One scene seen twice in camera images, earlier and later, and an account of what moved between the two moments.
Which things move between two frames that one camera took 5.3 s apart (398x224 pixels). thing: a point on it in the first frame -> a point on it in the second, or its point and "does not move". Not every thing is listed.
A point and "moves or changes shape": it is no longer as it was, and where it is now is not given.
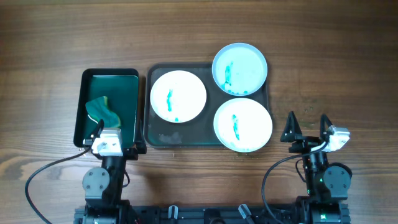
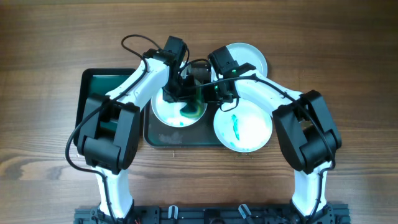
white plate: (242, 125) does not move
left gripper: (131, 150) -> (173, 94)
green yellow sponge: (98, 109) moves or changes shape
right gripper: (305, 140) -> (222, 94)
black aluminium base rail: (214, 214) does not move
